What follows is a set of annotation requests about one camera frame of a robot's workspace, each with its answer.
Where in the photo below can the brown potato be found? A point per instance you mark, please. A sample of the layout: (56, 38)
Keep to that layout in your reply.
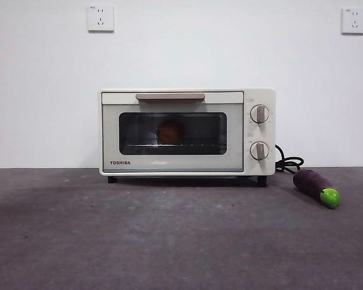
(171, 131)

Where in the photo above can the white glass oven door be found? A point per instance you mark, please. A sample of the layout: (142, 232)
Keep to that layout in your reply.
(110, 136)

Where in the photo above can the purple toy eggplant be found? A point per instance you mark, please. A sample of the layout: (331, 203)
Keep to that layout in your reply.
(309, 183)

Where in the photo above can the white Toshiba toaster oven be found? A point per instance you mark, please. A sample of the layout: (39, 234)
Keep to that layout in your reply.
(260, 169)

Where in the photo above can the white wall socket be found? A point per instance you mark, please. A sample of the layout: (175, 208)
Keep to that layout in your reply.
(101, 18)
(353, 21)

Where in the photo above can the round beige oven knob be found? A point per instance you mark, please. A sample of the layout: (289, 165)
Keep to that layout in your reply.
(259, 150)
(259, 114)

